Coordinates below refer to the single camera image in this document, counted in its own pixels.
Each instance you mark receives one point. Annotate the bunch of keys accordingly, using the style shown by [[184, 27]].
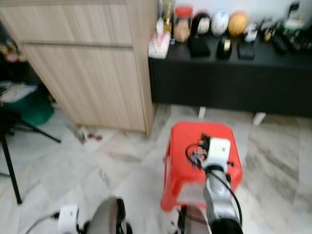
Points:
[[198, 161]]

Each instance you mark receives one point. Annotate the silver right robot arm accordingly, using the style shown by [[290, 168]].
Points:
[[219, 200]]

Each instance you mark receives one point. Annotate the red plastic stool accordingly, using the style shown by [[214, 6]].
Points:
[[183, 146]]

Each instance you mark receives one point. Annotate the black low sideboard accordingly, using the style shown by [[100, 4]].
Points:
[[224, 83]]

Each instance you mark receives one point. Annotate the grey robot right leg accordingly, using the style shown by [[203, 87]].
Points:
[[192, 222]]

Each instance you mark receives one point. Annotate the red dumbbell toy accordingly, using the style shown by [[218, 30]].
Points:
[[94, 136]]

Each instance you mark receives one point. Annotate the black box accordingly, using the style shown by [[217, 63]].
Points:
[[200, 47]]

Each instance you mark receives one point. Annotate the black round case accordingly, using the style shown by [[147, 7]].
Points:
[[225, 48]]

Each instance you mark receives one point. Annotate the black folding chair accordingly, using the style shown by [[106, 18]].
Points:
[[10, 165]]

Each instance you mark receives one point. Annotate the black wallet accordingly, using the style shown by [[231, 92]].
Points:
[[246, 50]]

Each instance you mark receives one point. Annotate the white and red box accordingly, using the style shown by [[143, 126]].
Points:
[[159, 45]]

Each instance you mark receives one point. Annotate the white paper sheets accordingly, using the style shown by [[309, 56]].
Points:
[[17, 91]]

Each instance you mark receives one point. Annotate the black ball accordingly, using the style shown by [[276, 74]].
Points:
[[201, 24]]

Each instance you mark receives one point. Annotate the jar with red lid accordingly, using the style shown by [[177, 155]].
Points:
[[183, 25]]

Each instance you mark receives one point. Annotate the small white container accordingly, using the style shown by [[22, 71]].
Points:
[[251, 31]]

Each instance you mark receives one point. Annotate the white ball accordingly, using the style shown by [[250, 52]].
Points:
[[220, 22]]

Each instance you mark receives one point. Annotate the orange ball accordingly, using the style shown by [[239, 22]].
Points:
[[238, 23]]

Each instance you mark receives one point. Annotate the black remote control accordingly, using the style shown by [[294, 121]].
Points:
[[280, 44]]

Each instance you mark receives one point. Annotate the green bin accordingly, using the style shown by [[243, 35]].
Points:
[[34, 109]]

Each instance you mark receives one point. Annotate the light wooden cabinet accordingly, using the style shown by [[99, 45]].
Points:
[[92, 73]]

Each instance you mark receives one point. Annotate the gold trophy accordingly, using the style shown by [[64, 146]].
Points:
[[168, 12]]

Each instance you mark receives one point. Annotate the green box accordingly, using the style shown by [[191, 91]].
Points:
[[295, 27]]

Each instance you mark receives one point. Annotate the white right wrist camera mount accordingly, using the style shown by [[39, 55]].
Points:
[[218, 152]]

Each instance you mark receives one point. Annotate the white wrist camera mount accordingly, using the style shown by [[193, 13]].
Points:
[[68, 219], [218, 152]]

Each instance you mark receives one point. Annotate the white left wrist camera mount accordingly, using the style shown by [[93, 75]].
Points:
[[68, 219]]

